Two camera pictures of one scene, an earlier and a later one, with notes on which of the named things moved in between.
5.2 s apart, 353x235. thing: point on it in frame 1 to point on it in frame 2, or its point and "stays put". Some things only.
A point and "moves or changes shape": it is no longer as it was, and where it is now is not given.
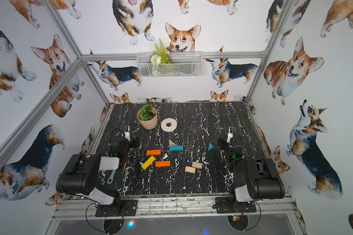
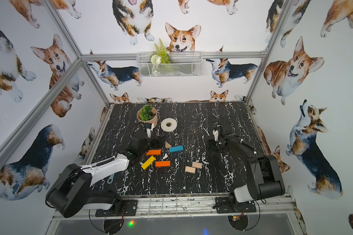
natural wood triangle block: x=171 y=143 moves or changes shape
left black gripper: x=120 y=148 to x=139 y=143
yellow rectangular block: x=151 y=160 stays put
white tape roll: x=168 y=125 stays put
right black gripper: x=223 y=145 to x=212 y=145
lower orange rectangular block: x=163 y=163 stays put
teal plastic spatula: x=110 y=179 stays put
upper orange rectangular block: x=153 y=152 stays put
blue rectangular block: x=176 y=148 stays put
